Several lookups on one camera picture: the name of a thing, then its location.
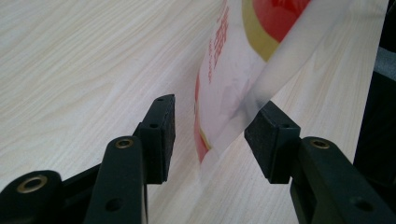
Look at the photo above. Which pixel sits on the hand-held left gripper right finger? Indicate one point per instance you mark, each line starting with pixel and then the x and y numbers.
pixel 280 149

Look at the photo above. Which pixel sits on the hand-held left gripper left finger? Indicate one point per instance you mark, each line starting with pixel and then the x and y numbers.
pixel 155 146

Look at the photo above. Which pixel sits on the red and white refill pouch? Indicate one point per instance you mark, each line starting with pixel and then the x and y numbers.
pixel 230 81

